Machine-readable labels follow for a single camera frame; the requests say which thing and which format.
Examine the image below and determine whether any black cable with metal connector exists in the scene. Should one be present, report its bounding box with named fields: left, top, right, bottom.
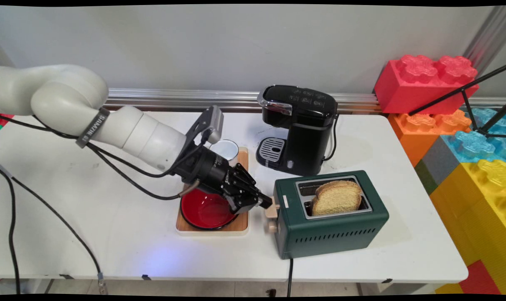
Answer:
left=0, top=163, right=109, bottom=295

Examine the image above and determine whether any grey printed arm strap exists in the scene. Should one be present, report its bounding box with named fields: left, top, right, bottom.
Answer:
left=75, top=107, right=111, bottom=149

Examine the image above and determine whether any black tripod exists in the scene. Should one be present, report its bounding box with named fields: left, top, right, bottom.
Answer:
left=408, top=63, right=506, bottom=139

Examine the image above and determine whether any long black table cable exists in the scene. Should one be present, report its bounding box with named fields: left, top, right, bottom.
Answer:
left=0, top=167, right=22, bottom=295

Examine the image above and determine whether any wooden tray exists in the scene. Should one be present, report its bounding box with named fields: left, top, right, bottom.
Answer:
left=175, top=146, right=250, bottom=237

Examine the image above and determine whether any big grey toy brick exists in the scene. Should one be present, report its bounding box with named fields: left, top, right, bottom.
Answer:
left=422, top=135, right=463, bottom=185

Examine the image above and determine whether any big yellow toy brick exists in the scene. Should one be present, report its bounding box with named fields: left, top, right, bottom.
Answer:
left=429, top=158, right=506, bottom=295

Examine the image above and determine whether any black coffee machine cord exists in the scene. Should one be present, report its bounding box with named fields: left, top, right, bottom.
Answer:
left=323, top=112, right=341, bottom=162

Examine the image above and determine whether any red bowl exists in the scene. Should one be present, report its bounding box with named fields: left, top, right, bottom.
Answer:
left=180, top=188, right=240, bottom=231

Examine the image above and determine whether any big orange toy brick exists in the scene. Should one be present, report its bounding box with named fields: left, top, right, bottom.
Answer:
left=387, top=109, right=473, bottom=168

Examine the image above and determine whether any black toaster power cord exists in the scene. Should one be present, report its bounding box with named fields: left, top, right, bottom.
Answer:
left=287, top=258, right=295, bottom=298

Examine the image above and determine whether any white enamel cup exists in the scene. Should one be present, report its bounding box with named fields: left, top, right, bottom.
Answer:
left=209, top=139, right=240, bottom=166

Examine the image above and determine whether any black coffee machine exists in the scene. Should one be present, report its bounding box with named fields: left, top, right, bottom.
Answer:
left=256, top=85, right=339, bottom=176

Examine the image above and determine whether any small red toy brick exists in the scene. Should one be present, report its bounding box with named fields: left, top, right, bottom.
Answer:
left=458, top=260, right=502, bottom=296

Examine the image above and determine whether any big red toy brick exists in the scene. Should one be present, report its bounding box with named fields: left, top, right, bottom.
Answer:
left=374, top=54, right=480, bottom=115

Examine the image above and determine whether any big green toy brick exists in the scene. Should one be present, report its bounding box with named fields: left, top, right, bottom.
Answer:
left=414, top=158, right=440, bottom=195

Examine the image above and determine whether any aluminium wall rail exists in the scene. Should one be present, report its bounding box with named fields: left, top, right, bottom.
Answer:
left=104, top=87, right=506, bottom=114

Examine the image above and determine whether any aluminium corner post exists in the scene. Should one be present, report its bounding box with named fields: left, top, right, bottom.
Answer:
left=463, top=6, right=506, bottom=70

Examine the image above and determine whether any translucent blue toy brick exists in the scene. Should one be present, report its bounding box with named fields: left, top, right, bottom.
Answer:
left=440, top=107, right=506, bottom=164

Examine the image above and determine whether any black camera cable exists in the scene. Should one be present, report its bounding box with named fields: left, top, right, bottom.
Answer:
left=86, top=128, right=209, bottom=179

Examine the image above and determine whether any green toaster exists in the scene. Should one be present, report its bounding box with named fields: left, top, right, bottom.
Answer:
left=273, top=170, right=390, bottom=260

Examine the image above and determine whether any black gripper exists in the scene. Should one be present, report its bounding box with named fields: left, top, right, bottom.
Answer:
left=171, top=144, right=274, bottom=214

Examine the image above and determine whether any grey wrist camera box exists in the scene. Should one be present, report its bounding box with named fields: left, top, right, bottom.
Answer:
left=203, top=105, right=225, bottom=145

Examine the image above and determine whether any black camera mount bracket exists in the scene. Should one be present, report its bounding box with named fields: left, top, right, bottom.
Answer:
left=185, top=107, right=214, bottom=148

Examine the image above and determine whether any brown bread slice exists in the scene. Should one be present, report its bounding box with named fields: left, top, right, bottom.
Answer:
left=315, top=180, right=364, bottom=197
left=310, top=191, right=363, bottom=217

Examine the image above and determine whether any black gripper power cable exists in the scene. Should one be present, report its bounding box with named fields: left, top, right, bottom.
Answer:
left=0, top=114, right=201, bottom=201

